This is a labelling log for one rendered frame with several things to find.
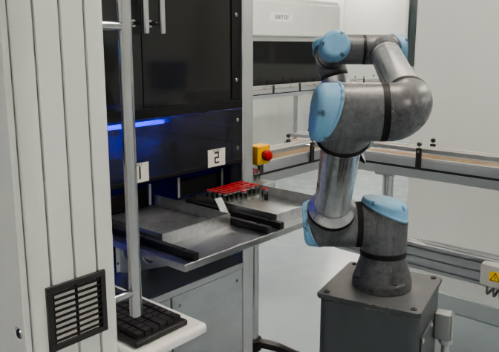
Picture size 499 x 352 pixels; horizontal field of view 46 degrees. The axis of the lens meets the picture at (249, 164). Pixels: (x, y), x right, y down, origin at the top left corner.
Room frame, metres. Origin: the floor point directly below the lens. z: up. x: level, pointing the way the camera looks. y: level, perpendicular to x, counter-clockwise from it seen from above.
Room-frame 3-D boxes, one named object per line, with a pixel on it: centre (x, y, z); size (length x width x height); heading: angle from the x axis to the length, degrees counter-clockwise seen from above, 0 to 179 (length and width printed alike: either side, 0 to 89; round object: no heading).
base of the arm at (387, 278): (1.45, -0.34, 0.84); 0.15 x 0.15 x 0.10
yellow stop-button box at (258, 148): (2.21, -0.03, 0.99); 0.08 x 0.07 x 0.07; 49
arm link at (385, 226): (1.45, -0.33, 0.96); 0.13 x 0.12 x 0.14; 87
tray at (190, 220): (1.69, 0.27, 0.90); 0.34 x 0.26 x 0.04; 49
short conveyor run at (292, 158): (2.52, -0.11, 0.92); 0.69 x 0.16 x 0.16; 139
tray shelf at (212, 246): (1.77, 0.10, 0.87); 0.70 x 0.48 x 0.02; 139
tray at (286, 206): (1.87, -0.04, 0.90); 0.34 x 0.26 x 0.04; 49
